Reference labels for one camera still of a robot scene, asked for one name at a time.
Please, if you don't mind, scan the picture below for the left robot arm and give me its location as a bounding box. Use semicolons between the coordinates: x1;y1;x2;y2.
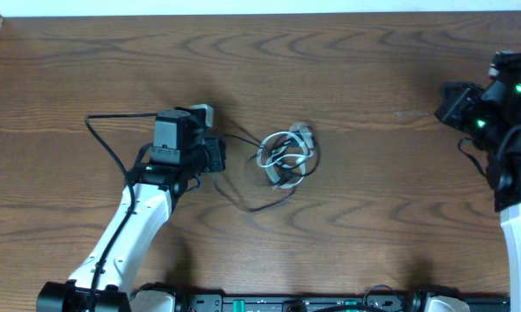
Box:
36;104;225;311

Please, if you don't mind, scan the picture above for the white USB cable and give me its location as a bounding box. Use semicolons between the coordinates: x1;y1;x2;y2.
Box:
255;122;316;191

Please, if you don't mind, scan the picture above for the black USB cable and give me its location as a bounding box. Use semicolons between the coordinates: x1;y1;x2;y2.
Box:
212;125;322;213

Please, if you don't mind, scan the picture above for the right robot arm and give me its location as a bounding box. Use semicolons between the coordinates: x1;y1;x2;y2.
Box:
434;51;521;311

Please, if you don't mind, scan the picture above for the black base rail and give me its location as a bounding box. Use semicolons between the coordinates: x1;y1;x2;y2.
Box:
132;283;511;312

